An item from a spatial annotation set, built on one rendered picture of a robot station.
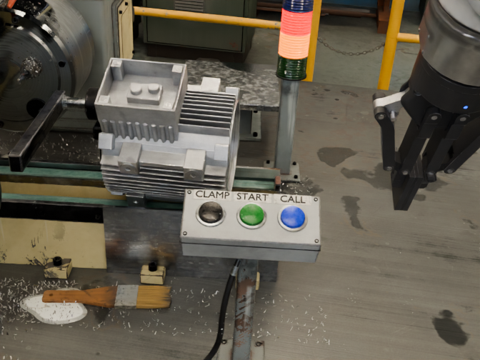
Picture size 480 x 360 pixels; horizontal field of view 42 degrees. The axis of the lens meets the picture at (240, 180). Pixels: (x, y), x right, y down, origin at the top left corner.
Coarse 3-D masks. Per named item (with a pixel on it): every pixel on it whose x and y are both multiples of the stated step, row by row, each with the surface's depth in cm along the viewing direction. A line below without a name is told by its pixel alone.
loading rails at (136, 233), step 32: (0, 160) 113; (32, 160) 113; (32, 192) 112; (64, 192) 112; (96, 192) 112; (256, 192) 111; (0, 224) 104; (32, 224) 103; (64, 224) 103; (96, 224) 103; (128, 224) 102; (160, 224) 102; (0, 256) 107; (32, 256) 107; (64, 256) 107; (96, 256) 107; (128, 256) 105; (160, 256) 105; (192, 256) 105; (256, 288) 105
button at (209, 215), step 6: (204, 204) 77; (210, 204) 77; (216, 204) 77; (204, 210) 76; (210, 210) 76; (216, 210) 76; (222, 210) 76; (204, 216) 76; (210, 216) 76; (216, 216) 76; (222, 216) 76; (210, 222) 76
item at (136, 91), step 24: (120, 72) 97; (144, 72) 99; (168, 72) 98; (96, 96) 92; (120, 96) 97; (144, 96) 95; (168, 96) 97; (120, 120) 94; (144, 120) 93; (168, 120) 92
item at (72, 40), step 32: (0, 0) 116; (32, 0) 119; (64, 0) 127; (0, 32) 114; (32, 32) 114; (64, 32) 118; (0, 64) 117; (32, 64) 114; (64, 64) 116; (0, 96) 120; (32, 96) 120; (0, 128) 124
